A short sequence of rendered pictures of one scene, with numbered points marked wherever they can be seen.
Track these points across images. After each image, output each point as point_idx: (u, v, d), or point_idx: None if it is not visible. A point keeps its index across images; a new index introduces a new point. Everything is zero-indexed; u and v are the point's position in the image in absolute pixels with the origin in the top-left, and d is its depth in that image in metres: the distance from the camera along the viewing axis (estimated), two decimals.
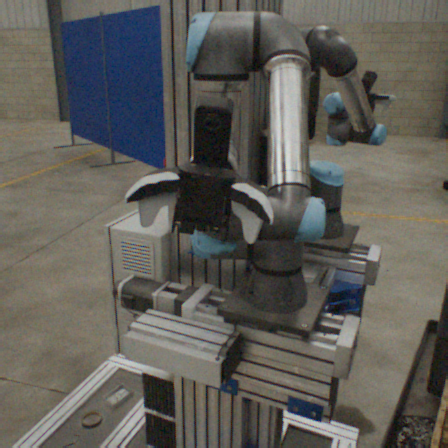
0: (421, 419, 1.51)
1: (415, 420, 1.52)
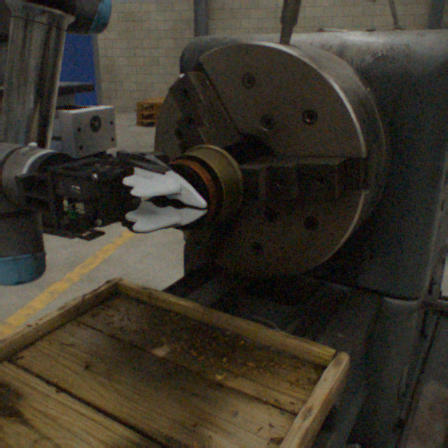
0: None
1: None
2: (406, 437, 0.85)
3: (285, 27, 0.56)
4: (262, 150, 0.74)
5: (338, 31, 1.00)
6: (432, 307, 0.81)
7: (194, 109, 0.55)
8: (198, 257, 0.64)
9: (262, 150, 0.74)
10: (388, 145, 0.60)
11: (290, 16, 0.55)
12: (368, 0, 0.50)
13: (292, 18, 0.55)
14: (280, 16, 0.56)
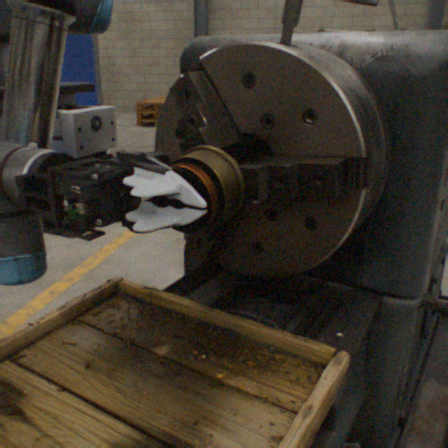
0: None
1: None
2: (406, 436, 0.86)
3: (289, 28, 0.56)
4: (262, 150, 0.74)
5: (338, 31, 1.00)
6: (432, 306, 0.81)
7: (195, 109, 0.55)
8: (199, 256, 0.64)
9: (262, 150, 0.74)
10: (388, 145, 0.60)
11: (296, 17, 0.55)
12: (370, 5, 0.55)
13: (297, 19, 0.55)
14: (284, 17, 0.55)
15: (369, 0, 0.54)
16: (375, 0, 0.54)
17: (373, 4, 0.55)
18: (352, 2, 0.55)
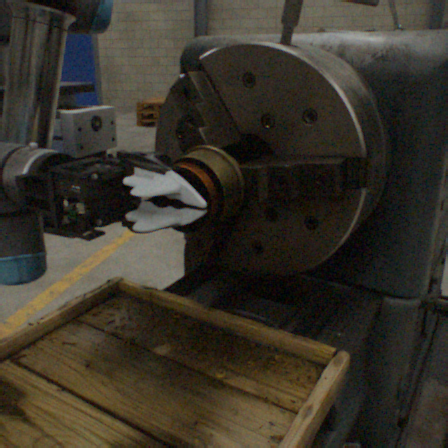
0: None
1: None
2: (406, 436, 0.86)
3: (289, 28, 0.56)
4: (262, 150, 0.74)
5: (338, 31, 1.00)
6: (432, 306, 0.81)
7: (195, 109, 0.55)
8: (199, 256, 0.64)
9: (262, 150, 0.74)
10: (388, 145, 0.60)
11: (296, 17, 0.55)
12: (370, 5, 0.55)
13: (297, 19, 0.55)
14: (284, 17, 0.55)
15: (369, 0, 0.54)
16: (375, 0, 0.54)
17: (373, 4, 0.55)
18: (352, 2, 0.55)
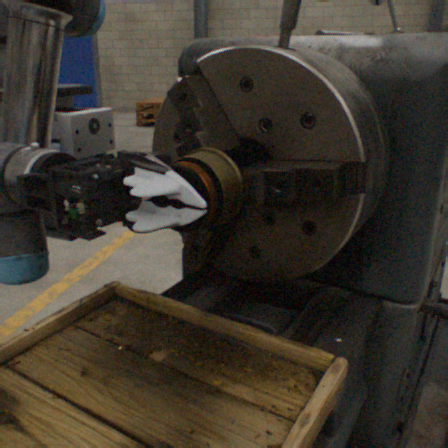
0: None
1: None
2: (405, 441, 0.85)
3: (282, 30, 0.57)
4: (260, 153, 0.73)
5: (337, 33, 1.00)
6: (431, 310, 0.80)
7: (192, 113, 0.54)
8: (197, 260, 0.63)
9: (261, 153, 0.73)
10: (387, 149, 0.60)
11: (280, 18, 0.56)
12: None
13: (279, 19, 0.56)
14: (290, 21, 0.57)
15: None
16: None
17: None
18: None
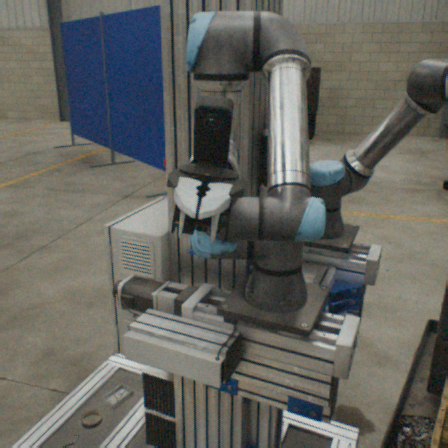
0: (421, 419, 1.51)
1: (415, 420, 1.52)
2: None
3: None
4: None
5: None
6: None
7: None
8: None
9: None
10: None
11: None
12: None
13: None
14: None
15: None
16: None
17: None
18: None
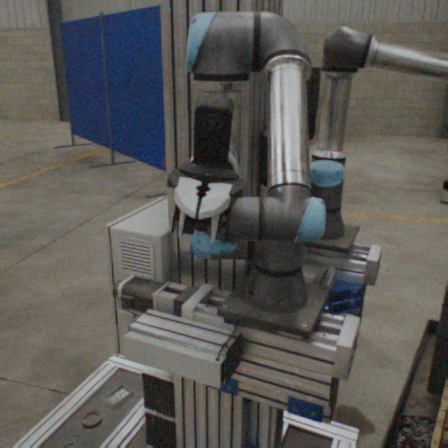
0: (421, 419, 1.51)
1: (415, 420, 1.52)
2: None
3: None
4: None
5: None
6: None
7: None
8: None
9: None
10: None
11: None
12: None
13: None
14: None
15: None
16: None
17: None
18: None
